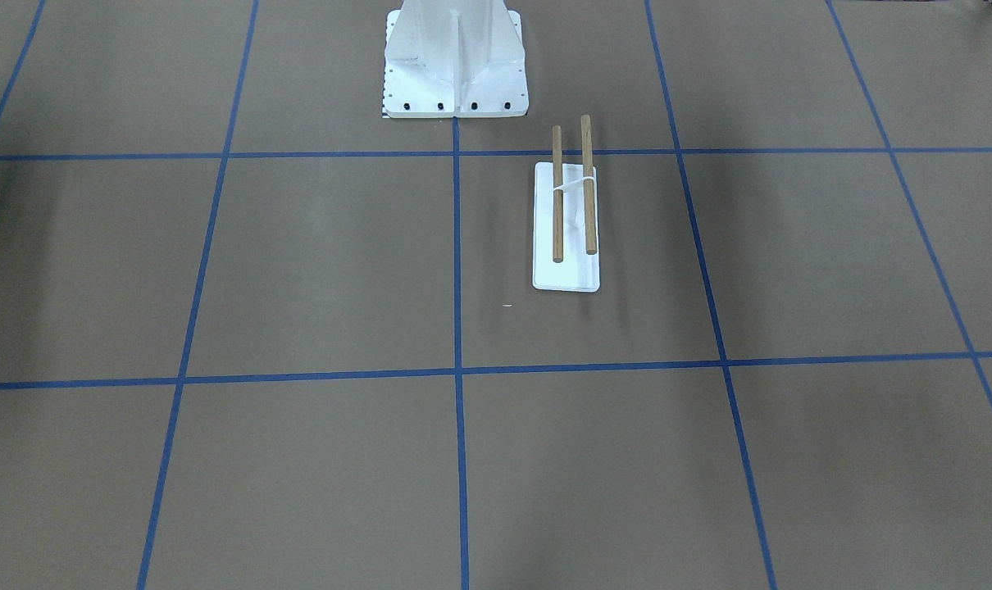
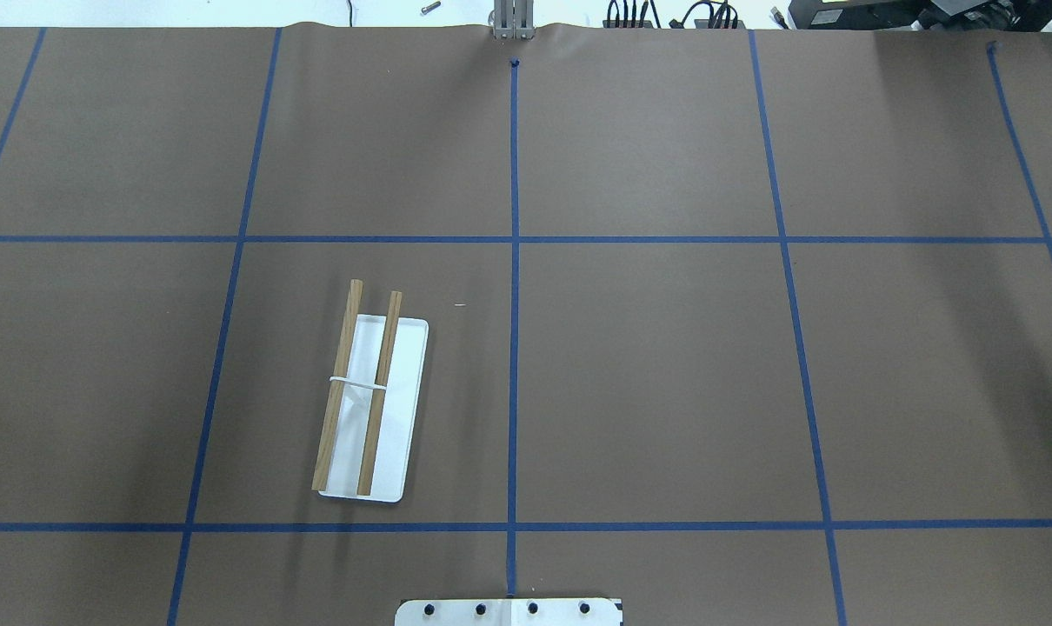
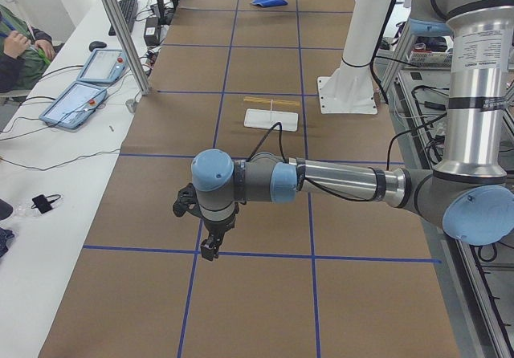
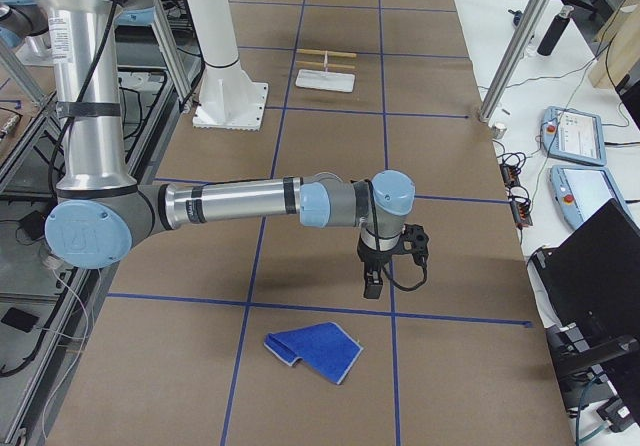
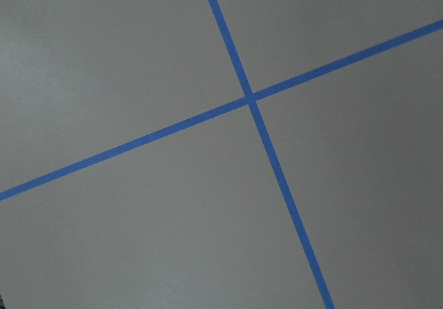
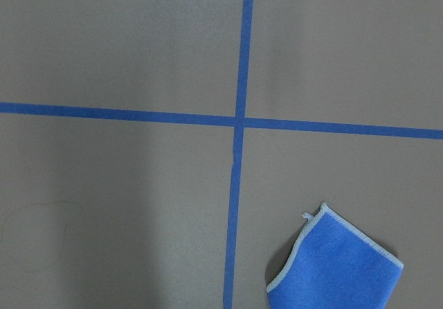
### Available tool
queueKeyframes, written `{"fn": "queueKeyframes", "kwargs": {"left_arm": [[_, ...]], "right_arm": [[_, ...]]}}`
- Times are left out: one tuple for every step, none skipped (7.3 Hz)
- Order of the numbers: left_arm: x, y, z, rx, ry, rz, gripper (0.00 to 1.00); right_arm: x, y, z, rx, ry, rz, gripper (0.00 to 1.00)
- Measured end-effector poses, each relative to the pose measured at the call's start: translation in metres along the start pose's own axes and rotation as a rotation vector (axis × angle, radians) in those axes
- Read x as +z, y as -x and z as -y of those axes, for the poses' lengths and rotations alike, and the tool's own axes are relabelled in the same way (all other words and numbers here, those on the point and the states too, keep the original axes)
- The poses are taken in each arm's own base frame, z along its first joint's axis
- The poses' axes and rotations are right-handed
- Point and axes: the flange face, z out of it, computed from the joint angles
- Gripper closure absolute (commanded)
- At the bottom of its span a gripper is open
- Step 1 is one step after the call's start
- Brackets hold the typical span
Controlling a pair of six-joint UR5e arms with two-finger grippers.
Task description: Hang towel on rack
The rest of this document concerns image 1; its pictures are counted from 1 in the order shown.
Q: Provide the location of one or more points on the wooden rack rod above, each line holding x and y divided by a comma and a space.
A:
589, 185
558, 214

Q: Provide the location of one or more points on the white towel rack base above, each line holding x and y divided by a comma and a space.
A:
578, 271

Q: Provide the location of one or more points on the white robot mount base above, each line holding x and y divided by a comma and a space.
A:
454, 59

